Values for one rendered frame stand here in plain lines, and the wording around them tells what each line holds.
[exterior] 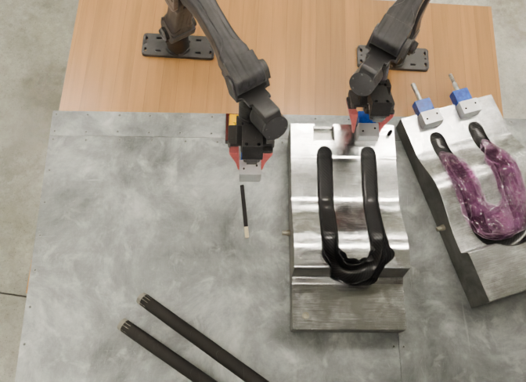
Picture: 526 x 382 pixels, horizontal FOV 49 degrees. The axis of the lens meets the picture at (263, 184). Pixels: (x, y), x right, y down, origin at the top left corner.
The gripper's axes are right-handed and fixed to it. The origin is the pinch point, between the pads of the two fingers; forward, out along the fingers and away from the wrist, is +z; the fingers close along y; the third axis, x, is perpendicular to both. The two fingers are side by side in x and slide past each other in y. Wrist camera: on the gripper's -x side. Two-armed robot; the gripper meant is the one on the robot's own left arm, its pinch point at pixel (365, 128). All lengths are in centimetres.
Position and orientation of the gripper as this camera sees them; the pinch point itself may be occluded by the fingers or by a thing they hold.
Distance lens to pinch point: 146.0
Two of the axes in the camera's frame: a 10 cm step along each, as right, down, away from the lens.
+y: 10.0, 0.1, 0.3
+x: -0.1, -6.4, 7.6
